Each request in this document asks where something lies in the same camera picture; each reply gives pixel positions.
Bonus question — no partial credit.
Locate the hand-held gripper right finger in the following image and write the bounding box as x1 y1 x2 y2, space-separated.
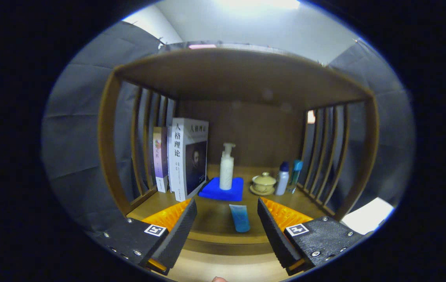
257 197 364 275

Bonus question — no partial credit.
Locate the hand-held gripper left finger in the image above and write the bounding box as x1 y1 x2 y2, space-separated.
90 198 198 275

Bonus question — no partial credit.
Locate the blue cosmetic tube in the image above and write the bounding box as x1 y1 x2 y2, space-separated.
229 204 251 233

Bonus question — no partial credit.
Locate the wooden drawer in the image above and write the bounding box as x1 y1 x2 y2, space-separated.
167 249 291 282

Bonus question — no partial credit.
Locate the wooden countertop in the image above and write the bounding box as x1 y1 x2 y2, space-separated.
127 164 335 245

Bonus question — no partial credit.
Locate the brown wooden cabinet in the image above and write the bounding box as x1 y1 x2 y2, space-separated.
98 48 380 255

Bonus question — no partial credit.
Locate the beige lidded tea cup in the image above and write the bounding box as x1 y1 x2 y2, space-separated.
250 172 277 196

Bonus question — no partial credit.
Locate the folded blue cloth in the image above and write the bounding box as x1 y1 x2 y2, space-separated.
199 177 244 202

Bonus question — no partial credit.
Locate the white bottle blue cap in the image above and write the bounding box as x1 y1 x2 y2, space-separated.
275 161 290 196

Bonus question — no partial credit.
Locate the teal bottle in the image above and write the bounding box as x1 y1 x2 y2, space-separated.
287 159 304 194

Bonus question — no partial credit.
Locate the thick white book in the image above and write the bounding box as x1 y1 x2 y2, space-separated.
168 117 209 202

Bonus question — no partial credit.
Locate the thin white book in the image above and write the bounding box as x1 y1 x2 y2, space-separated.
167 125 173 192

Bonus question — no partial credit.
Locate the purple book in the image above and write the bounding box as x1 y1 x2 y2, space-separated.
153 126 169 193

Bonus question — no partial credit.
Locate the white pump bottle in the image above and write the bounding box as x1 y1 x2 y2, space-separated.
219 143 236 191

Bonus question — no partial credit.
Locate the white box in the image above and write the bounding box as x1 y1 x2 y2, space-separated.
341 197 395 235

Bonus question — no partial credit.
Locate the black backdrop cloth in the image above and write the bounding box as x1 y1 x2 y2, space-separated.
42 20 415 231

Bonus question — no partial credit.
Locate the large ceiling light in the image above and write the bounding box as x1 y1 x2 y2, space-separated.
215 0 302 10

